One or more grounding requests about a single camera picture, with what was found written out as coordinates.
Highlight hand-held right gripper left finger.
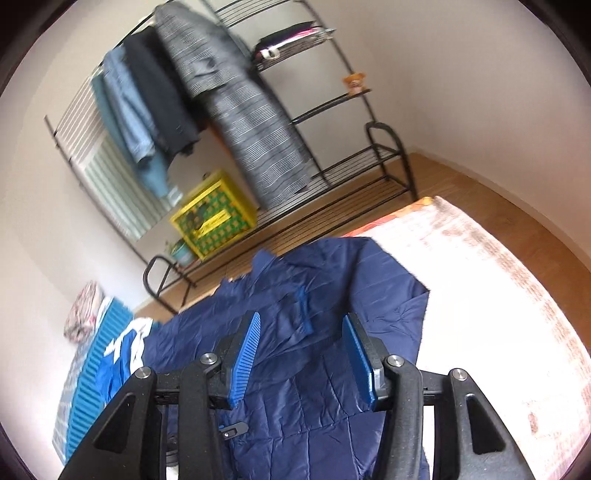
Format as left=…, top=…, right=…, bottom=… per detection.
left=59, top=312, right=262, bottom=480

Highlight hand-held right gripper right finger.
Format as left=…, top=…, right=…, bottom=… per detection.
left=342, top=313, right=536, bottom=480

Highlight navy quilted jacket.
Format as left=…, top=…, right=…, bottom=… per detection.
left=139, top=236, right=432, bottom=480

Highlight black metal clothes rack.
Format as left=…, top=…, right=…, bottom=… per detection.
left=45, top=0, right=419, bottom=310

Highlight stack of folded clothes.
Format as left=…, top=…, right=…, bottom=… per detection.
left=252, top=21, right=336, bottom=62

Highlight blue and white garment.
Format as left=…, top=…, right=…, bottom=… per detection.
left=95, top=316, right=160, bottom=403

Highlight small potted plant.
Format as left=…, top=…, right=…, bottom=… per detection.
left=168, top=239, right=195, bottom=269

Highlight pink plaid blanket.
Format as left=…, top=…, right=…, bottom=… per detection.
left=342, top=196, right=583, bottom=480

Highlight yellow green patterned box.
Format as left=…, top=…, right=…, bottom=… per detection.
left=169, top=170, right=258, bottom=259

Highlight blue ribbed folding mattress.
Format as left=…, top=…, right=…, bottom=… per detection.
left=51, top=295, right=139, bottom=467

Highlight floral folded bedding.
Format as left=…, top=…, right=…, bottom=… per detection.
left=64, top=281, right=105, bottom=343

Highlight teal denim jacket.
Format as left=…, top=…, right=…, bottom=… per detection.
left=91, top=74, right=171, bottom=200

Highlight green striped white cloth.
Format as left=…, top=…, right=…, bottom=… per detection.
left=45, top=69, right=185, bottom=241

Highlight grey plaid long coat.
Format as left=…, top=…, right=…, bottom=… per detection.
left=154, top=0, right=315, bottom=209

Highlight light blue denim shirt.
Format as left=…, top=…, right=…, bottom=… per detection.
left=102, top=46, right=157, bottom=165

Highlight small teddy bear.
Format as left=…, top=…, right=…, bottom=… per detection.
left=342, top=71, right=368, bottom=96

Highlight dark navy blazer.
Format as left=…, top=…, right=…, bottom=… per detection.
left=124, top=28, right=202, bottom=165

